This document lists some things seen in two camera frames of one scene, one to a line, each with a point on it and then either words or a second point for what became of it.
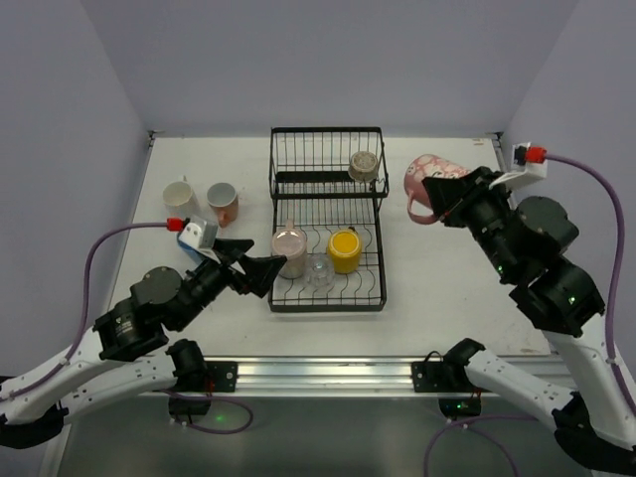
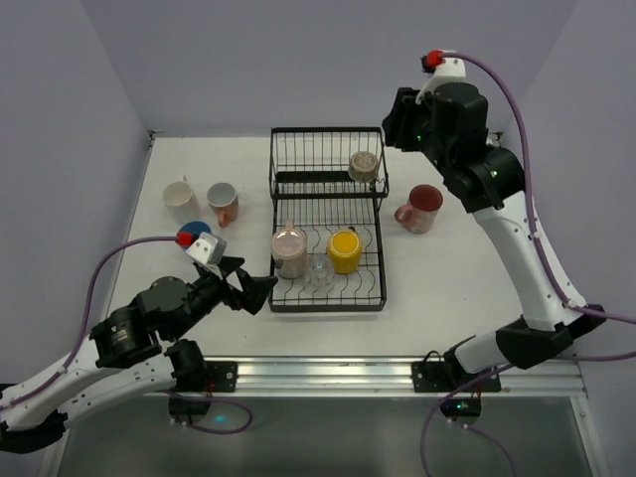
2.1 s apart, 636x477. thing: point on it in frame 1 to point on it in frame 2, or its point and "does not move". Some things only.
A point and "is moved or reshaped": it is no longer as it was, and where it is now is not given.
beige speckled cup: x=363 y=167 does not move
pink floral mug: x=422 y=167 is moved or reshaped
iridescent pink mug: x=291 y=243 does not move
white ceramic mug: x=178 y=199 does not move
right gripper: x=463 y=200 to x=397 y=121
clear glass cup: x=320 y=270 does not move
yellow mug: x=344 y=247 does not move
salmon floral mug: x=224 y=198 does not move
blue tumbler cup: x=190 y=240 is moved or reshaped
